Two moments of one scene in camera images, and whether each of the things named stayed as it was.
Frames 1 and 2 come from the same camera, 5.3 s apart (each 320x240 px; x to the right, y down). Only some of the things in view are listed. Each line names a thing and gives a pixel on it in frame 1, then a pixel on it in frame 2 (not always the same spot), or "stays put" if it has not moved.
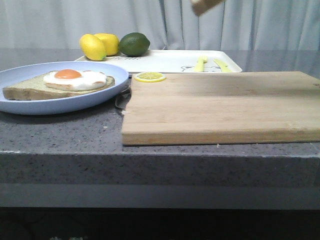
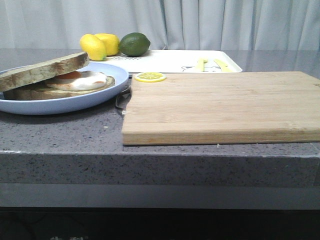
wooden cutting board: (223, 107) stays put
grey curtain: (169, 24) stays put
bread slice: (200, 6) to (30, 75)
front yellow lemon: (92, 48) stays put
